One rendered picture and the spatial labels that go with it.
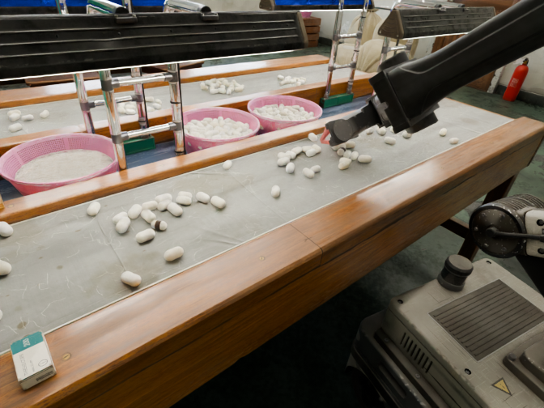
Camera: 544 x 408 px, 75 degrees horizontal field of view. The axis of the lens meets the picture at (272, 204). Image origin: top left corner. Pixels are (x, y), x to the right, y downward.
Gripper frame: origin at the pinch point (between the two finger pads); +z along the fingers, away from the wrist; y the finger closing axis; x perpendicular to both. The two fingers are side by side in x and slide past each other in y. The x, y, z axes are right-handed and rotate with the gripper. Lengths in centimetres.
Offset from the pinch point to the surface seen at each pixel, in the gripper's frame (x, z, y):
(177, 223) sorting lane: 8, -6, 53
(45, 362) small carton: 19, -24, 81
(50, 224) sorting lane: 0, 5, 73
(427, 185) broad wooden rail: 21.8, -25.4, -2.3
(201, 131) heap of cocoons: -16.7, 21.8, 25.8
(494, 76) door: -29, 112, -431
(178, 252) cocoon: 13, -14, 58
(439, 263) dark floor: 72, 32, -78
